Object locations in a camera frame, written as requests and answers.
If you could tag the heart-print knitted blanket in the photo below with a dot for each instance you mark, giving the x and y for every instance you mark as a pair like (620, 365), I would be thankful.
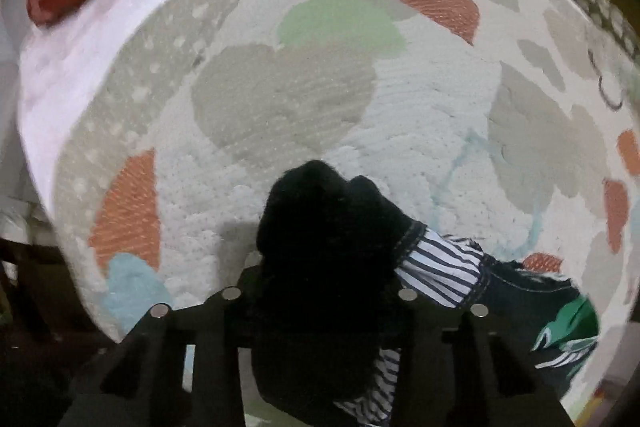
(400, 107)

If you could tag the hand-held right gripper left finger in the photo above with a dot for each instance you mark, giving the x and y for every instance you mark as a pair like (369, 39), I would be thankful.
(220, 357)

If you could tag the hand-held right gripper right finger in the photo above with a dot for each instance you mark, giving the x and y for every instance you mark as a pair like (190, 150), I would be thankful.
(440, 372)

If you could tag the dark wooden furniture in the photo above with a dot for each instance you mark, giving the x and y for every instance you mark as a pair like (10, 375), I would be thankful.
(30, 307)

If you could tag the pale pink bedsheet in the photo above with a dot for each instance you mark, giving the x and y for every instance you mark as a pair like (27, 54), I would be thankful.
(85, 67)

